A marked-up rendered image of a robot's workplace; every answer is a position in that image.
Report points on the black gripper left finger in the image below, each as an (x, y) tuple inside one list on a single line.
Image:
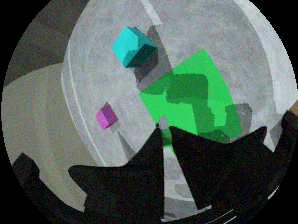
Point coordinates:
[(142, 176)]

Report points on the small purple cube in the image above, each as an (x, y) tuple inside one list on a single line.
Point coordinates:
[(106, 117)]

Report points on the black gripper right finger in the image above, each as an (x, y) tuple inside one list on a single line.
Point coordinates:
[(206, 163)]

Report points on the cyan cube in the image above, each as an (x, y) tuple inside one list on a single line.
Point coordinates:
[(131, 47)]

